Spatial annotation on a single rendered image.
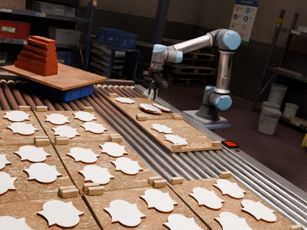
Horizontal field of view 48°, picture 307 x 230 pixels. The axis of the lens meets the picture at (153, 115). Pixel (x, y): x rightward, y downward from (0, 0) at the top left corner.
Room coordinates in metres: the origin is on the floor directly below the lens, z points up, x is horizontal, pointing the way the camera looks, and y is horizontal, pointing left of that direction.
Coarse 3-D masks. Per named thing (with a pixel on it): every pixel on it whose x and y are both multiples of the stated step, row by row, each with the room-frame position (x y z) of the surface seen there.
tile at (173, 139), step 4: (168, 136) 1.75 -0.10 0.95; (172, 136) 1.76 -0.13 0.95; (176, 136) 1.78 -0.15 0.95; (164, 140) 1.71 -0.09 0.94; (168, 140) 1.71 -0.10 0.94; (172, 140) 1.71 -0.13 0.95; (176, 140) 1.72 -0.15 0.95; (180, 140) 1.74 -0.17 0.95; (184, 140) 1.75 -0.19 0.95; (184, 144) 1.69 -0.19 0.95
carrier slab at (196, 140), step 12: (144, 120) 1.96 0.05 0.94; (156, 120) 2.00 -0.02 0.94; (168, 120) 2.05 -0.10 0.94; (180, 120) 2.10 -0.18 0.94; (156, 132) 1.80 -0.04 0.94; (180, 132) 1.88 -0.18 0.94; (192, 132) 1.92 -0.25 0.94; (168, 144) 1.67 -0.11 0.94; (192, 144) 1.74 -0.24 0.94; (204, 144) 1.77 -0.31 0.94
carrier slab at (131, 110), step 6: (114, 102) 2.20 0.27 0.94; (138, 102) 2.31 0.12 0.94; (144, 102) 2.34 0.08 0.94; (150, 102) 2.37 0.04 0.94; (120, 108) 2.11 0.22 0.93; (126, 108) 2.12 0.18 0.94; (132, 108) 2.15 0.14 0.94; (138, 108) 2.18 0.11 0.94; (126, 114) 2.04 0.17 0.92; (132, 114) 2.03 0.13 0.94; (144, 114) 2.08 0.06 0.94; (150, 114) 2.10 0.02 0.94; (162, 114) 2.15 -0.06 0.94; (168, 114) 2.18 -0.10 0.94
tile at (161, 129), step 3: (153, 126) 1.86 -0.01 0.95; (156, 126) 1.87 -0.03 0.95; (159, 126) 1.88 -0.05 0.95; (162, 126) 1.89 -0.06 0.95; (165, 126) 1.90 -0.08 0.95; (153, 129) 1.83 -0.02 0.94; (156, 129) 1.83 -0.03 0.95; (159, 129) 1.84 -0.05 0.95; (162, 129) 1.85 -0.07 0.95; (165, 129) 1.86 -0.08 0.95; (168, 129) 1.87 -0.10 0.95; (171, 129) 1.88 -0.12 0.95; (159, 132) 1.80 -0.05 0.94; (162, 132) 1.81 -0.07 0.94; (165, 132) 1.81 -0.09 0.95; (168, 132) 1.81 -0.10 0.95; (171, 132) 1.82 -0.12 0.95
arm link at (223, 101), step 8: (224, 32) 2.31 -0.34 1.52; (232, 32) 2.27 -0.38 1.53; (216, 40) 2.37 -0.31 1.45; (224, 40) 2.26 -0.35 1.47; (232, 40) 2.26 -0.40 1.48; (240, 40) 2.28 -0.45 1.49; (224, 48) 2.28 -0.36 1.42; (232, 48) 2.26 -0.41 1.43; (224, 56) 2.29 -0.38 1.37; (232, 56) 2.30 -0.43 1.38; (224, 64) 2.29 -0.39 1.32; (224, 72) 2.29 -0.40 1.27; (224, 80) 2.29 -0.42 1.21; (216, 88) 2.32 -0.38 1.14; (224, 88) 2.29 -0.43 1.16; (216, 96) 2.29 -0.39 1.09; (224, 96) 2.27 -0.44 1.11; (216, 104) 2.27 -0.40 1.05; (224, 104) 2.28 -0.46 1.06
